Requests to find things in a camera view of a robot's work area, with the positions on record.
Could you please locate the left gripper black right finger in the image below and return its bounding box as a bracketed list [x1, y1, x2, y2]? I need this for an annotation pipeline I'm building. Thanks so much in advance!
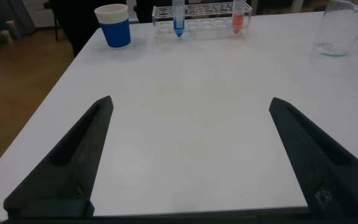
[268, 96, 358, 218]

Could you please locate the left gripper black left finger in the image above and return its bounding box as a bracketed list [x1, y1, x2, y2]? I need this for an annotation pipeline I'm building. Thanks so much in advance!
[3, 95, 114, 218]

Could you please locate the blue pigment test tube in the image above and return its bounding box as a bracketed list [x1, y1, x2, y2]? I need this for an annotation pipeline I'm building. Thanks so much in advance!
[172, 0, 186, 38]

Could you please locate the clear glass beaker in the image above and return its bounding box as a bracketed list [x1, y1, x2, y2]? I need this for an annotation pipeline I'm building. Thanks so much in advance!
[313, 0, 358, 57]

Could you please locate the red pigment test tube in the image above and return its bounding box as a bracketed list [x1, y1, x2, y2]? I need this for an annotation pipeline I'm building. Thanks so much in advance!
[231, 0, 246, 34]

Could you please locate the clear acrylic test tube rack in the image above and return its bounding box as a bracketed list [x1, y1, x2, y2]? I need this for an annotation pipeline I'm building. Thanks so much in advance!
[152, 2, 254, 46]

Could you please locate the person in black clothes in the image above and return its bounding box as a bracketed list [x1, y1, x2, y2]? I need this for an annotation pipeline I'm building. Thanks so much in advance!
[48, 0, 127, 58]

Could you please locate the blue cup with white rim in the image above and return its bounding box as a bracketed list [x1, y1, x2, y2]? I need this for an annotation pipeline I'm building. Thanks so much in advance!
[94, 3, 132, 49]

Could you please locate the small white cup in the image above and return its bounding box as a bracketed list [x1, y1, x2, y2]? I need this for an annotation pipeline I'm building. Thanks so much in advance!
[0, 29, 14, 44]

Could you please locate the purple tumbler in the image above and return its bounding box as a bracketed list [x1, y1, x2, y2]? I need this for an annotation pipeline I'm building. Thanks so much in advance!
[6, 20, 23, 40]

